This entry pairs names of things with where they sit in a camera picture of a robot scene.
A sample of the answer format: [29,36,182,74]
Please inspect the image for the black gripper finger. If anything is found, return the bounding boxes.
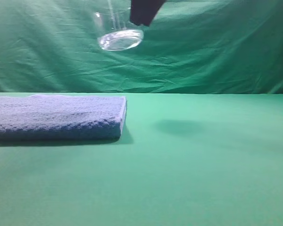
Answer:
[130,0,166,26]

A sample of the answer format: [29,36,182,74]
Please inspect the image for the transparent glass cup with handle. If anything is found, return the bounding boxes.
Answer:
[92,0,144,51]

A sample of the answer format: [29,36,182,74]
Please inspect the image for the folded blue towel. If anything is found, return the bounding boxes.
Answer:
[0,94,127,141]

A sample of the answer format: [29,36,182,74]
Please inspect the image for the green backdrop cloth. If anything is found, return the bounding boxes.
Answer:
[0,0,283,94]

